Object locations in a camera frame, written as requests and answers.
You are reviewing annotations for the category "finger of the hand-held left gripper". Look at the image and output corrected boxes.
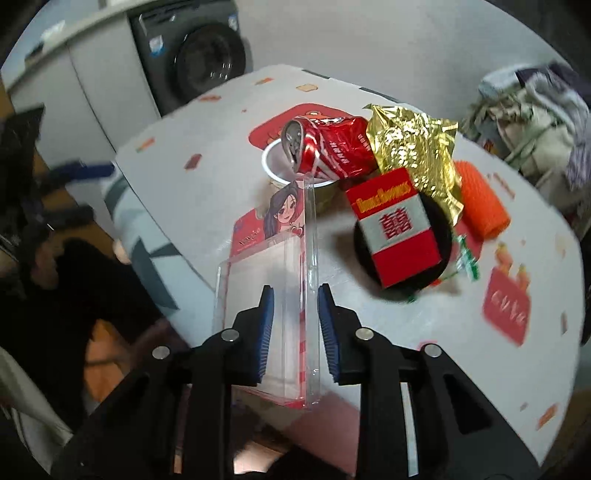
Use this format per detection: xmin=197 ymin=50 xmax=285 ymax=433
xmin=45 ymin=205 xmax=95 ymax=225
xmin=50 ymin=160 xmax=115 ymax=184

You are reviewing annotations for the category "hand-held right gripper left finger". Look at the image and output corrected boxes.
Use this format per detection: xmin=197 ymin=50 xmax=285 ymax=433
xmin=48 ymin=285 xmax=278 ymax=480

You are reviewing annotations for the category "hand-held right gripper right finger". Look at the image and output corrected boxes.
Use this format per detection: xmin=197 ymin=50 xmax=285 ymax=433
xmin=318 ymin=284 xmax=541 ymax=480

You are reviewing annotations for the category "clear plastic box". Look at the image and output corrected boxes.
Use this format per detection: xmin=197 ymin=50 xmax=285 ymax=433
xmin=211 ymin=178 xmax=321 ymax=411

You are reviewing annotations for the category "black plastic lid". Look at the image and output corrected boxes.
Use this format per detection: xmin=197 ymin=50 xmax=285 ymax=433
xmin=352 ymin=191 xmax=453 ymax=294

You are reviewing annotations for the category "crushed red soda can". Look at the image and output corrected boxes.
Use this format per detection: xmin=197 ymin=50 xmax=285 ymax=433
xmin=281 ymin=115 xmax=377 ymax=183

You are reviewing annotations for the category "gold foil wrapper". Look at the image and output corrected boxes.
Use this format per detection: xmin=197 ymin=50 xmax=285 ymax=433
xmin=366 ymin=104 xmax=465 ymax=227

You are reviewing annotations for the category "triangle patterned tablecloth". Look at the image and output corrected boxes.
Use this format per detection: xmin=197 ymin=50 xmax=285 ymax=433
xmin=104 ymin=175 xmax=190 ymax=317

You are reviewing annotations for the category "white cabinet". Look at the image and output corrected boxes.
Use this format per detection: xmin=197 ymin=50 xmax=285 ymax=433
xmin=9 ymin=0 xmax=162 ymax=153

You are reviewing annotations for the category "red and white cigarette pack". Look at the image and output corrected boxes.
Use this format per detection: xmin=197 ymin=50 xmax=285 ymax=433
xmin=345 ymin=167 xmax=443 ymax=291

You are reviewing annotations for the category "printed grey table mat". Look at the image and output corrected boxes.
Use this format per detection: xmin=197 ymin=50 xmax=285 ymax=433
xmin=115 ymin=65 xmax=585 ymax=467

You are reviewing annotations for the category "green candy wrapper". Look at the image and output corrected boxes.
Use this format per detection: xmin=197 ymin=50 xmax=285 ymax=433
xmin=406 ymin=233 xmax=481 ymax=303

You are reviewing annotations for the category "dark washing machine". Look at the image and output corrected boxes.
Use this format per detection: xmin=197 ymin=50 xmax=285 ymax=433
xmin=127 ymin=0 xmax=254 ymax=118

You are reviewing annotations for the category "orange foam net sleeve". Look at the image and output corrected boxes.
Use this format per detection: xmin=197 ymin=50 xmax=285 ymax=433
xmin=455 ymin=159 xmax=511 ymax=241

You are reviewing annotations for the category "pile of clothes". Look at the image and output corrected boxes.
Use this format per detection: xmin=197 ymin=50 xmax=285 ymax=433
xmin=462 ymin=62 xmax=591 ymax=217

